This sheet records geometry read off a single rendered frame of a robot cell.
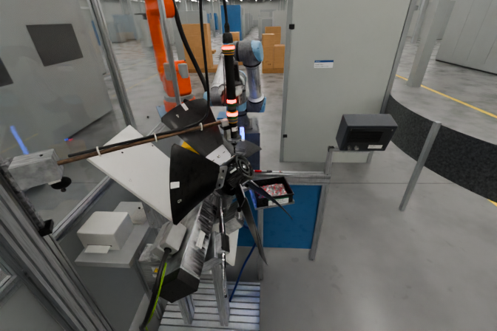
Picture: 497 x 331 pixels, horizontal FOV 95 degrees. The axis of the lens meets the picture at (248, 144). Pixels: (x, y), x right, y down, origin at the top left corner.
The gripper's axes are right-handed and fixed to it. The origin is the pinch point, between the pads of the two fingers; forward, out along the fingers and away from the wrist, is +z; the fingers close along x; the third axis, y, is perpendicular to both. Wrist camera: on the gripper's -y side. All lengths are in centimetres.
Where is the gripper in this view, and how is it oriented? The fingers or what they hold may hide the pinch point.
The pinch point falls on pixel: (228, 92)
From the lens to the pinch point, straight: 86.1
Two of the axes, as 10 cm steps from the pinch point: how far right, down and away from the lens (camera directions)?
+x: -10.0, -0.1, 0.7
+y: 0.2, 8.7, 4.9
